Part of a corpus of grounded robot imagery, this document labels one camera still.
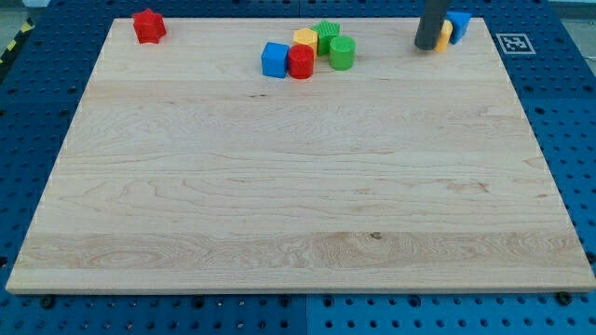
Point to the yellow hexagon block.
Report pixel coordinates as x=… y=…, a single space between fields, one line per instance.
x=307 y=37

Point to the black bolt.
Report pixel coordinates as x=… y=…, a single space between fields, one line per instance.
x=47 y=302
x=564 y=298

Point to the green cylinder block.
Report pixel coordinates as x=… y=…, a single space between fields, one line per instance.
x=342 y=52

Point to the yellow block near tool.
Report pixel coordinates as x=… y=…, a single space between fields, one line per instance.
x=444 y=37

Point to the green star block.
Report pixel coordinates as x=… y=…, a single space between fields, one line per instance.
x=326 y=31

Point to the black bolt right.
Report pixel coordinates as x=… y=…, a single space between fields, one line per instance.
x=564 y=298

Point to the blue cube block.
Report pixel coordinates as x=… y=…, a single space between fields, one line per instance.
x=274 y=60

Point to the wooden board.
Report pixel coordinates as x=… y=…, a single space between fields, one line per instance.
x=185 y=170

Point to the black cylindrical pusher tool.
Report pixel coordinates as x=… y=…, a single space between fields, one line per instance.
x=430 y=24

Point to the blue triangle block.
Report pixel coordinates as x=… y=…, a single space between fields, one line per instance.
x=460 y=21

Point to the red cylinder block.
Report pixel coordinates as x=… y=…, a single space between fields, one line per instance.
x=301 y=61

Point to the white fiducial marker tag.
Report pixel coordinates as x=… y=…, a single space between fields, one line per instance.
x=515 y=44

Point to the black bolt left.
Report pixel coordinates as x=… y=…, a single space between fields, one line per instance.
x=47 y=302

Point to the red star block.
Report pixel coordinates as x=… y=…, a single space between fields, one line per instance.
x=149 y=26

